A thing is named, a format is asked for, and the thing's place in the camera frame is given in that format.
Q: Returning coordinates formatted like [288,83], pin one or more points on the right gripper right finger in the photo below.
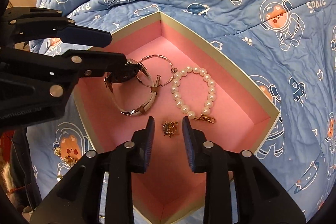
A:
[260,198]

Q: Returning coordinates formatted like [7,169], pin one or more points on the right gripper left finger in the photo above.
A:
[76,198]

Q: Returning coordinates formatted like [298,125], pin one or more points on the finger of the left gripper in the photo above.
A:
[86,62]
[25,24]

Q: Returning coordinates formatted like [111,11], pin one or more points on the watch with beige strap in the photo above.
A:
[132,89]

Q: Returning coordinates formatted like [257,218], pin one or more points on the thin metal bangle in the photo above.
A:
[159,65]

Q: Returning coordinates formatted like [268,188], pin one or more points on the mint box pink lining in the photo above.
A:
[243,111]

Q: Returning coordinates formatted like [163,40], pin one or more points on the blue space bear comforter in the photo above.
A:
[287,47]

